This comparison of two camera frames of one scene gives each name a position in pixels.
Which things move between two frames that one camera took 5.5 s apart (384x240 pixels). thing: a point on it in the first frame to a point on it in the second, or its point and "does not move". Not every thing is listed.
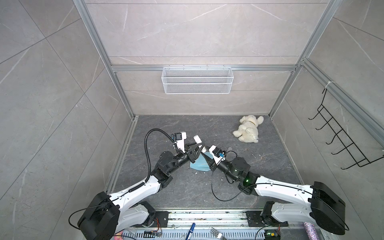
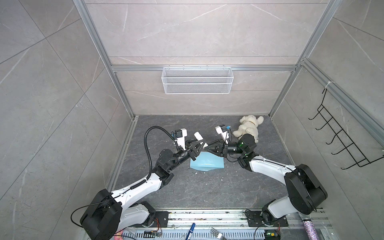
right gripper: x=209 y=160 to x=222 y=150
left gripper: x=190 y=153 does not move
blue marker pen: x=190 y=232 does not move
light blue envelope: x=201 y=163 does not move
